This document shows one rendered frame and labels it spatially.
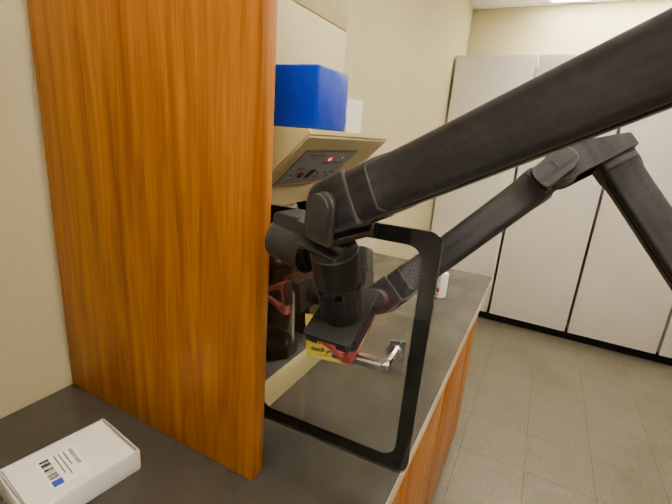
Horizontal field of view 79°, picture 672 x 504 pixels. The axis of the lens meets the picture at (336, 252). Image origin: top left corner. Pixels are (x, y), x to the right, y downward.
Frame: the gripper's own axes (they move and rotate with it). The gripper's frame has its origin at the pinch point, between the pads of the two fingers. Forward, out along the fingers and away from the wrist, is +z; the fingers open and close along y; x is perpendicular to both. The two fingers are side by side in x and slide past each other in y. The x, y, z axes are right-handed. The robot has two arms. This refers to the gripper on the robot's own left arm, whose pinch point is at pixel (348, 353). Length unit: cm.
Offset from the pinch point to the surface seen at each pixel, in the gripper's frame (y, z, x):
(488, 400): -123, 189, 21
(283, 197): -21.1, -10.2, -21.9
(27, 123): -8, -27, -65
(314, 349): -2.2, 5.3, -7.7
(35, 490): 31.6, 10.3, -36.5
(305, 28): -38, -35, -22
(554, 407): -137, 195, 59
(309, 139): -16.3, -24.7, -11.3
